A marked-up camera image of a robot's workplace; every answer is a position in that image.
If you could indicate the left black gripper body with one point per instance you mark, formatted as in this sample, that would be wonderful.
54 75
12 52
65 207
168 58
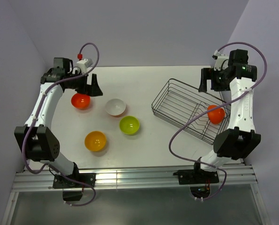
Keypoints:
79 84

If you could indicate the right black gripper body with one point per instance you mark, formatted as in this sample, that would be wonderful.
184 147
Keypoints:
219 82

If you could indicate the white bowl orange outside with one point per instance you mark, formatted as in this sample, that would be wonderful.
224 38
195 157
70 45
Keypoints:
115 107

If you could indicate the red-orange plastic bowl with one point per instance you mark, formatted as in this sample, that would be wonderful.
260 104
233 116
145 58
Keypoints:
216 116

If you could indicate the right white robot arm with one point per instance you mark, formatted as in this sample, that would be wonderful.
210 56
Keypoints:
232 73

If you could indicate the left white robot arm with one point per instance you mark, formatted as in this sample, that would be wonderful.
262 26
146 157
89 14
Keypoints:
35 138

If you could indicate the lime green bowl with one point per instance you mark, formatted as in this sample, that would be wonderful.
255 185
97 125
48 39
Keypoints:
129 125

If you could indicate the yellow-orange bowl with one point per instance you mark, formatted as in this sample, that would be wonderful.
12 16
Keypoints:
95 141

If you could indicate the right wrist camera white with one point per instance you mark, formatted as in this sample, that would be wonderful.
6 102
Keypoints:
221 61

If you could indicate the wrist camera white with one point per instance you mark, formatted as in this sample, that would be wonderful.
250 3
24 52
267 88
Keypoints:
83 64
221 61

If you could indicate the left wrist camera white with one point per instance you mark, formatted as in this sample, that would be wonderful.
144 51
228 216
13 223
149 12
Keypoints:
83 64

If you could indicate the dark wire dish rack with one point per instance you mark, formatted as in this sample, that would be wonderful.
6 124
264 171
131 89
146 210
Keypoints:
178 102

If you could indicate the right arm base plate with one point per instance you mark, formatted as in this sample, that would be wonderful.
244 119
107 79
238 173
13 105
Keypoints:
200 180

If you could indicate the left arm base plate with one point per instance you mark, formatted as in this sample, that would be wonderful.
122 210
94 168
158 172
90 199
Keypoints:
73 187

